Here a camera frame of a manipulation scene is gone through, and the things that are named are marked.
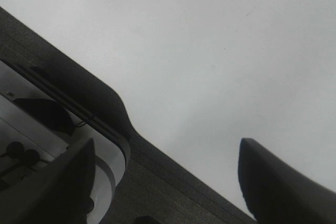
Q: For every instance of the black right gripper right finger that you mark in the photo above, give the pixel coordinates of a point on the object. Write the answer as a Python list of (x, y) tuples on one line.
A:
[(274, 192)]

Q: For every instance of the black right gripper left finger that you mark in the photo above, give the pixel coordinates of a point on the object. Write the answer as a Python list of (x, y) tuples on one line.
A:
[(58, 193)]

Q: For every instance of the white robot base platform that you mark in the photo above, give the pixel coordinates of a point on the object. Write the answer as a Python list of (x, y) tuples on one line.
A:
[(112, 151)]

